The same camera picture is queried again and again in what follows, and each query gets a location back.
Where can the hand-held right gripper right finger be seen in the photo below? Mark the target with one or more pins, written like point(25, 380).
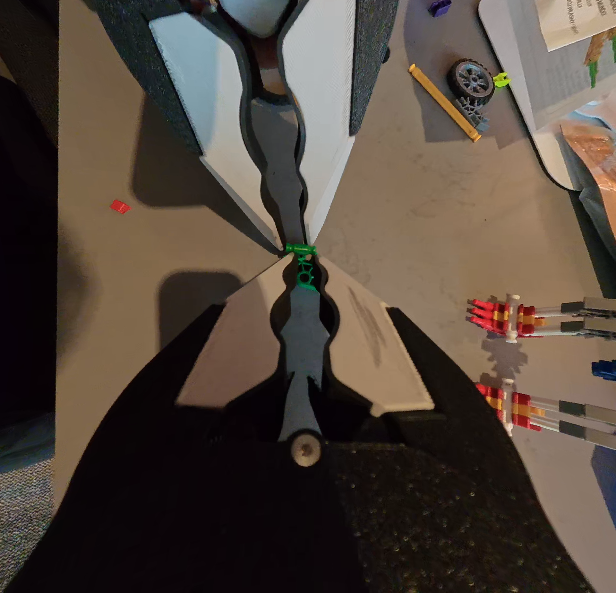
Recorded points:
point(365, 342)

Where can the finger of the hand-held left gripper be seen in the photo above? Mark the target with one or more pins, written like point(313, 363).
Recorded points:
point(322, 73)
point(202, 87)

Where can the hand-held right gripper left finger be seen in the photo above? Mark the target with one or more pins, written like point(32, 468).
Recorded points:
point(231, 352)

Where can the short green toy rod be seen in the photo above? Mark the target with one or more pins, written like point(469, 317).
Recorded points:
point(301, 249)

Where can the person's left hand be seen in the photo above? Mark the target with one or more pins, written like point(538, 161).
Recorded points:
point(273, 78)

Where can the long yellow toy rod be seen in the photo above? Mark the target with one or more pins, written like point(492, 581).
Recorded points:
point(442, 101)

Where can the purple toy connector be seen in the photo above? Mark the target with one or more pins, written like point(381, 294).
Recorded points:
point(440, 6)

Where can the red yellow toy assembly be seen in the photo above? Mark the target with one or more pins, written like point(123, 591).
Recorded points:
point(517, 405)
point(500, 316)

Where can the small red toy clip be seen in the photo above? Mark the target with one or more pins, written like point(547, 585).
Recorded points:
point(120, 206)

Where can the grey toy connector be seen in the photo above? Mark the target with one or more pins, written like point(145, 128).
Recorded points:
point(469, 111)

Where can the toy wheel with black tire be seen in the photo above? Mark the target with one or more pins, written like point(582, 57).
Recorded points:
point(474, 81)

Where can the lime green toy clip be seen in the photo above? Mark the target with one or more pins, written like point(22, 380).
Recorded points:
point(501, 79)

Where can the person's black clothing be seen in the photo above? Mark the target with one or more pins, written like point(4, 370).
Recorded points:
point(24, 265)

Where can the blue plastic item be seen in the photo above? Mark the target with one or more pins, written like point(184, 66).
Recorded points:
point(605, 482)

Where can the clear plastic bag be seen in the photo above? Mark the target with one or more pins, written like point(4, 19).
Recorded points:
point(594, 150)

